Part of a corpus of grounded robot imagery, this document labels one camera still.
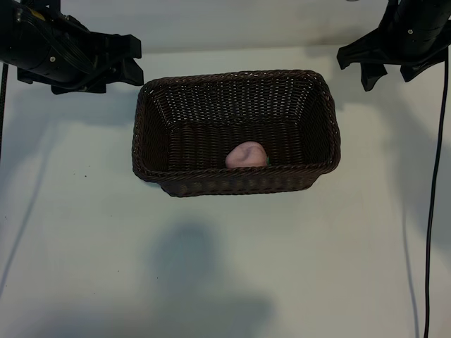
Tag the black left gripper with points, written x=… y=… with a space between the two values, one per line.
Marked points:
x=35 y=63

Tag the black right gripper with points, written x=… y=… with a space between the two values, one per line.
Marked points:
x=415 y=38

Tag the dark brown woven basket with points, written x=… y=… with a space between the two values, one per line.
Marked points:
x=211 y=112

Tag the pink peach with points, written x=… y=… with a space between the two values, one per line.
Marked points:
x=245 y=155

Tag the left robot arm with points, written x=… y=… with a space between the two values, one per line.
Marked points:
x=24 y=7

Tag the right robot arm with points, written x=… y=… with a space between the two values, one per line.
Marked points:
x=423 y=7

